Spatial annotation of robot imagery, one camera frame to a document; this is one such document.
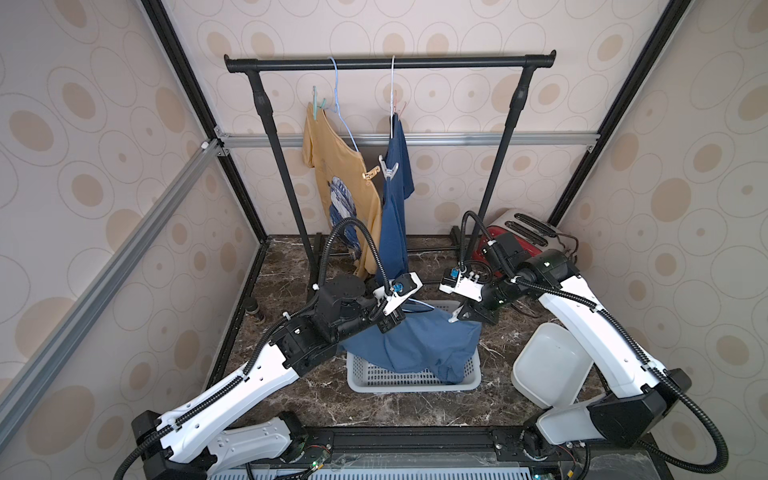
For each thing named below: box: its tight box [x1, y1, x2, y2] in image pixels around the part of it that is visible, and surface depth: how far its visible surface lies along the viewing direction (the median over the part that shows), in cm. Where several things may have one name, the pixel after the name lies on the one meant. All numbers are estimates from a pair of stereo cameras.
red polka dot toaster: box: [472, 208, 566, 265], surface depth 100 cm
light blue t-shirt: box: [339, 303, 483, 384], surface depth 77 cm
